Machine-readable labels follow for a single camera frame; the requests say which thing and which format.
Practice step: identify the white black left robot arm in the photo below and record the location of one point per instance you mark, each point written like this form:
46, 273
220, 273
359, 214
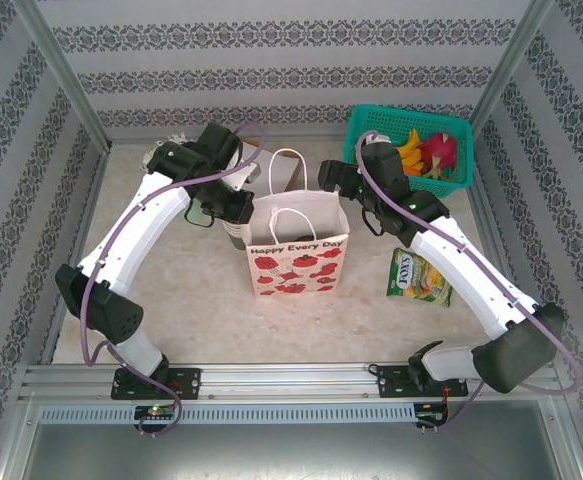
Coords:
136, 235

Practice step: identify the orange toy fruit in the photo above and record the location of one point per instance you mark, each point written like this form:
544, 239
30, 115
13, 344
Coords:
413, 170

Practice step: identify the yellow toy banana bunch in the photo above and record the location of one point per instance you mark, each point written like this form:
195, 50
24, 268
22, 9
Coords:
411, 147

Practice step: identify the small controller board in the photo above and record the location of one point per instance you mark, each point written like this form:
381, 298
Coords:
431, 416
155, 412

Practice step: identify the teal plastic basket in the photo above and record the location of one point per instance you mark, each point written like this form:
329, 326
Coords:
371, 120

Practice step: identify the white red printed paper bag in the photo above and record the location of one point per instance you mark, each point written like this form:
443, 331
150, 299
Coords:
296, 270

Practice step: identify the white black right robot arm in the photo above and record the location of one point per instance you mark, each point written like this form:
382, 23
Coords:
466, 287

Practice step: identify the red toy dragon fruit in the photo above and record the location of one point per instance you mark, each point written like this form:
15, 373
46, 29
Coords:
438, 150

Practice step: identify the black plastic cup lid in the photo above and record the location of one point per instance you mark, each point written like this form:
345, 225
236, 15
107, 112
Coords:
306, 236

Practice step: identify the aluminium frame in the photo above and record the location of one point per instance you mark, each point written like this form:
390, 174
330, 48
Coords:
281, 380

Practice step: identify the kraft cardboard napkin box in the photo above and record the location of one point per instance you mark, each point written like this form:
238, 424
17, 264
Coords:
302, 175

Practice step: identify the dark green round object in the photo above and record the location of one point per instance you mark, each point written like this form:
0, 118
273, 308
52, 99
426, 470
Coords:
196, 216

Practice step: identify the green candy bag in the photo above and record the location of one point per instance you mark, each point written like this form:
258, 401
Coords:
418, 280

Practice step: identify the brown cardboard box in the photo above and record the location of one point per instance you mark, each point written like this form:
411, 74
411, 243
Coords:
283, 172

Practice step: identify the green paper cup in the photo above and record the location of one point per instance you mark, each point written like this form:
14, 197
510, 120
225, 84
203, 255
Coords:
236, 235

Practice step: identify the grey metal sheet panel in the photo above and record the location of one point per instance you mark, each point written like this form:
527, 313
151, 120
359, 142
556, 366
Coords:
291, 455

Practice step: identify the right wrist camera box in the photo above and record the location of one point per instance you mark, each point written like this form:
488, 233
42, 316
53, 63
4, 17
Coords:
378, 139

